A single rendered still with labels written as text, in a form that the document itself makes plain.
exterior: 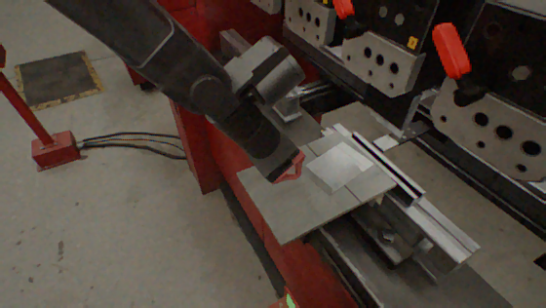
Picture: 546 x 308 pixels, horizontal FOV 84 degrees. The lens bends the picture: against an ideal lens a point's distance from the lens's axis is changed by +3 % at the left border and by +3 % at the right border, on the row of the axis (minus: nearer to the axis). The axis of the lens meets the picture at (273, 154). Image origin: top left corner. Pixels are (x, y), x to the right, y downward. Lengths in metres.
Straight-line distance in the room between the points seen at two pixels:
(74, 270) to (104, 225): 0.25
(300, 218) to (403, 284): 0.24
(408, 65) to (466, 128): 0.12
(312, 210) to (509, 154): 0.29
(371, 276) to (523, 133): 0.37
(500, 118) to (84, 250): 1.81
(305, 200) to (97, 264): 1.41
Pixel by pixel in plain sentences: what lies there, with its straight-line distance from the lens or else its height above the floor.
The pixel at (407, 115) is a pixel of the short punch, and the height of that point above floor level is 1.14.
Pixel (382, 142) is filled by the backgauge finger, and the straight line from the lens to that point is 0.70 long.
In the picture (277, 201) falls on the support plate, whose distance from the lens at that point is 0.56.
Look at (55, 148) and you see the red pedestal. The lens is 2.35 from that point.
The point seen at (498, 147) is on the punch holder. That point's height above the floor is 1.20.
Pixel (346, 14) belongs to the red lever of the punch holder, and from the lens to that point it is 0.52.
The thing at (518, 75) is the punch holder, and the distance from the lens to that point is 0.42.
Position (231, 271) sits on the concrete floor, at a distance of 1.59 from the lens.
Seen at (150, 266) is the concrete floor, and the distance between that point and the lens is 1.70.
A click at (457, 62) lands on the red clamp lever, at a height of 1.29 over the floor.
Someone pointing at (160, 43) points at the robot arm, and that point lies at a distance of 0.29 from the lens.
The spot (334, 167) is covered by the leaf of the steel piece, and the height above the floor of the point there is 1.00.
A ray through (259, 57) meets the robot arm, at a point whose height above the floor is 1.29.
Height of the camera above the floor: 1.45
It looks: 46 degrees down
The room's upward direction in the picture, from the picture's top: straight up
